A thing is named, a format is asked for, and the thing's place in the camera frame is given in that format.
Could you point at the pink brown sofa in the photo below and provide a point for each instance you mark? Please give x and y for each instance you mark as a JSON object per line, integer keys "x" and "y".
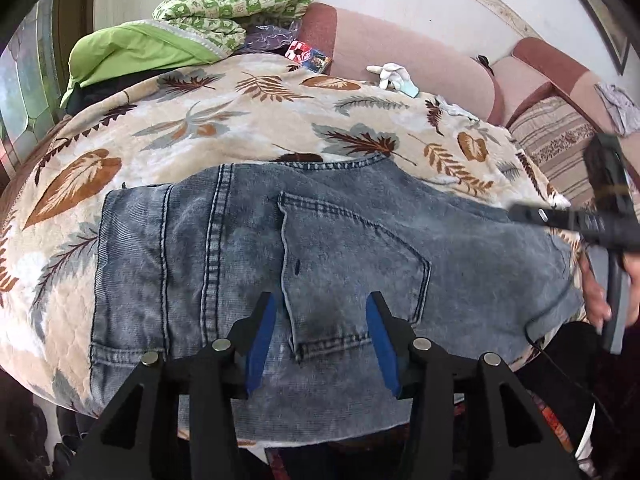
{"x": 400, "y": 45}

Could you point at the black cloth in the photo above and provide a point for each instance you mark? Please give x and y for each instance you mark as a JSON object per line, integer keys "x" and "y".
{"x": 100, "y": 92}

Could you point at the pale blue cloth piece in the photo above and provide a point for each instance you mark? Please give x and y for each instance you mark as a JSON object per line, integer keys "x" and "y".
{"x": 411, "y": 90}

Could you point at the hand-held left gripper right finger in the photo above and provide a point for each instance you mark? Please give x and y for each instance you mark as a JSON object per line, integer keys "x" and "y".
{"x": 382, "y": 352}

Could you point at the person's dark clothing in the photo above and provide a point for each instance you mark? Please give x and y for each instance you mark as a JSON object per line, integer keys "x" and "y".
{"x": 560, "y": 365}

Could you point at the purple plastic bag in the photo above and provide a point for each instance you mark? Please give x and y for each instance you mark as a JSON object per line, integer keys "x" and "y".
{"x": 270, "y": 37}

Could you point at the blue denim pants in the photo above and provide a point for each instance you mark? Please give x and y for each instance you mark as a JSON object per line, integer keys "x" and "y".
{"x": 350, "y": 240}

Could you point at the striped beige cushion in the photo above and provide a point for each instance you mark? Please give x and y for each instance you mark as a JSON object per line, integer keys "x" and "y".
{"x": 550, "y": 145}

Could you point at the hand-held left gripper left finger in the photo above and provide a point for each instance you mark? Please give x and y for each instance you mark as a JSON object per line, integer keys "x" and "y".
{"x": 260, "y": 342}

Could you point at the lime green pillow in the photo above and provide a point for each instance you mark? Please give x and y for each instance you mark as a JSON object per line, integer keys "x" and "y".
{"x": 130, "y": 50}

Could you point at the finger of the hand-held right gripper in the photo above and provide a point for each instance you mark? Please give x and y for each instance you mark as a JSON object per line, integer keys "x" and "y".
{"x": 545, "y": 216}

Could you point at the green white patterned quilt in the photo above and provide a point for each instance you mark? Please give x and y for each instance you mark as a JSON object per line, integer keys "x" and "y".
{"x": 235, "y": 0}

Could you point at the dark picture frame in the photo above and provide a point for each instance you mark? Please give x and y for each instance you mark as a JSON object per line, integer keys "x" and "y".
{"x": 600, "y": 25}

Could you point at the leaf printed beige blanket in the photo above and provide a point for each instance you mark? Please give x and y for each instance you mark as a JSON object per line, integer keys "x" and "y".
{"x": 150, "y": 125}

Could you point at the grey cloth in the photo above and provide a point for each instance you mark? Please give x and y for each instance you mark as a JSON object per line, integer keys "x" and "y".
{"x": 620, "y": 105}

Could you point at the small colourful card box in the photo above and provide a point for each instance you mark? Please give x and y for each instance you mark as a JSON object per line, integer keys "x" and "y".
{"x": 307, "y": 56}

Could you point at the person's right hand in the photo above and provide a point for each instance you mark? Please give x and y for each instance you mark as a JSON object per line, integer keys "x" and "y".
{"x": 595, "y": 300}

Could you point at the white glove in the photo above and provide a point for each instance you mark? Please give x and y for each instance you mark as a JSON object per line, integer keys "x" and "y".
{"x": 457, "y": 109}
{"x": 392, "y": 74}

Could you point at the wooden door with patterned glass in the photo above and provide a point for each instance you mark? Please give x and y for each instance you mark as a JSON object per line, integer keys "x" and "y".
{"x": 25, "y": 75}

